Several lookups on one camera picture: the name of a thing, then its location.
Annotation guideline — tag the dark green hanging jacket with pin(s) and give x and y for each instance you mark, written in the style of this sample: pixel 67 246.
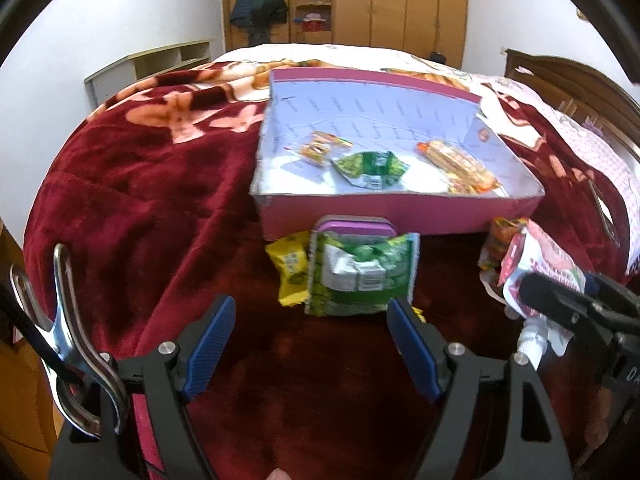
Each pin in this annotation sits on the dark green hanging jacket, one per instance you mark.
pixel 270 5

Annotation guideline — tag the orange brown snack packet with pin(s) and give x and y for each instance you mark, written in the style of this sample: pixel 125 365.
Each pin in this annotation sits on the orange brown snack packet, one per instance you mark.
pixel 502 235

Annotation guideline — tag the pink cardboard box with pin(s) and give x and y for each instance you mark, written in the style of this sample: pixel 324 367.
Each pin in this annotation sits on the pink cardboard box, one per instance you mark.
pixel 375 215

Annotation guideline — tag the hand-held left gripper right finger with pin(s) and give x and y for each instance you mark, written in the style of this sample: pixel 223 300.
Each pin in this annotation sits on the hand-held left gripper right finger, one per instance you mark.
pixel 412 350

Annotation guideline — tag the orange biscuit packet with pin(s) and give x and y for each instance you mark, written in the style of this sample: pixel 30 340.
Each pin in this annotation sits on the orange biscuit packet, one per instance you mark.
pixel 460 165

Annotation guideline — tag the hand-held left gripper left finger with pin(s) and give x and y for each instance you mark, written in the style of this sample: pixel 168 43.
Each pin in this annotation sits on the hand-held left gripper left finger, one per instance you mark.
pixel 210 345

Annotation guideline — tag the wooden wardrobe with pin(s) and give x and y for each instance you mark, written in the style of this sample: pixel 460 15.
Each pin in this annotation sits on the wooden wardrobe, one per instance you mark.
pixel 400 5

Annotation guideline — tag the white shelf unit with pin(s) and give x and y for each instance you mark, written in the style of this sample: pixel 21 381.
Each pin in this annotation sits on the white shelf unit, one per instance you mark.
pixel 145 67

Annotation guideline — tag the yellow snack packet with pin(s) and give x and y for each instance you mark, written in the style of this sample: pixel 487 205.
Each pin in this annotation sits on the yellow snack packet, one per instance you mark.
pixel 290 267

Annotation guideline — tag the wooden headboard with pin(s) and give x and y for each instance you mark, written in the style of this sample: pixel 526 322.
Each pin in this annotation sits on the wooden headboard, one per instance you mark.
pixel 580 80

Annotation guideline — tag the metal spring clamp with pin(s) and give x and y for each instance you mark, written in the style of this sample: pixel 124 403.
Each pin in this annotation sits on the metal spring clamp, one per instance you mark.
pixel 70 330

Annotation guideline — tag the small purple cloth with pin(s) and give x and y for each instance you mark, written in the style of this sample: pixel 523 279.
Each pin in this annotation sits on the small purple cloth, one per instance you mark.
pixel 595 122

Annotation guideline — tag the red floral blanket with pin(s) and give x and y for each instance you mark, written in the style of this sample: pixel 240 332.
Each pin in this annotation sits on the red floral blanket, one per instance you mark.
pixel 150 185

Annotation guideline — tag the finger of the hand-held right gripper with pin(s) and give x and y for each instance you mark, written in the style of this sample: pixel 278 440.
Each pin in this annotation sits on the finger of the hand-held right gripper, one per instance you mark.
pixel 550 295
pixel 615 290

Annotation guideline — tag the person's left hand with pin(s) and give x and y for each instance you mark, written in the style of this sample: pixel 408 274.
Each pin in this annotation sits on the person's left hand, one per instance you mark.
pixel 278 475

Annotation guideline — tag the small black bag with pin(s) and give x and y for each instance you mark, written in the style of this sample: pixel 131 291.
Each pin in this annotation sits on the small black bag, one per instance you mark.
pixel 437 56

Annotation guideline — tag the purple tin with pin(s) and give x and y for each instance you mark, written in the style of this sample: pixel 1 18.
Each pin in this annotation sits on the purple tin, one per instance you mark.
pixel 355 226

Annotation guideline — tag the green snack packet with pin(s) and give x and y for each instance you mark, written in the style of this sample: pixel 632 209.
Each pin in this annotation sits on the green snack packet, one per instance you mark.
pixel 345 290
pixel 370 167

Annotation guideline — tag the dark blue hanging jacket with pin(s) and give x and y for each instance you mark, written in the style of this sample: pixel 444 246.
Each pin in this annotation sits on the dark blue hanging jacket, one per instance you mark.
pixel 242 5

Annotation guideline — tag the phone in patterned case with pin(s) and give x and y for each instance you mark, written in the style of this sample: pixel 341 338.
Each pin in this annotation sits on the phone in patterned case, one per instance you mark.
pixel 606 215

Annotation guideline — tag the pink checked bedsheet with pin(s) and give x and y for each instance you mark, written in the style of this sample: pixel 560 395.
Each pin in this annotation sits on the pink checked bedsheet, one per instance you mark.
pixel 575 130

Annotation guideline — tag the red container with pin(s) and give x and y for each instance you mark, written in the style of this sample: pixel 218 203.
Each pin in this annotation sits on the red container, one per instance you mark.
pixel 312 23

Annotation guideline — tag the small yellow cartoon pouch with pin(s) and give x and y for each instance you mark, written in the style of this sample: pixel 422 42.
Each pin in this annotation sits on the small yellow cartoon pouch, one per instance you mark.
pixel 317 150

